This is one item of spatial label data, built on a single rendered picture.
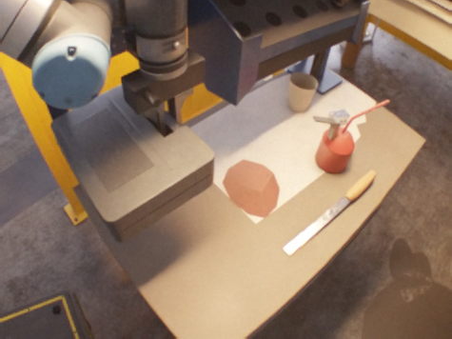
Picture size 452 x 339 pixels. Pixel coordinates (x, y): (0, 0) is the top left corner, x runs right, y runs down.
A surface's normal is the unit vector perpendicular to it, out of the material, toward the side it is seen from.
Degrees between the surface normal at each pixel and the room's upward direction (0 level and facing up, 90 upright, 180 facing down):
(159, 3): 90
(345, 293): 0
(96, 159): 0
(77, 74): 90
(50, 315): 0
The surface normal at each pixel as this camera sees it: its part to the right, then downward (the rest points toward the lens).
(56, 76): 0.25, 0.76
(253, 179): -0.12, -0.69
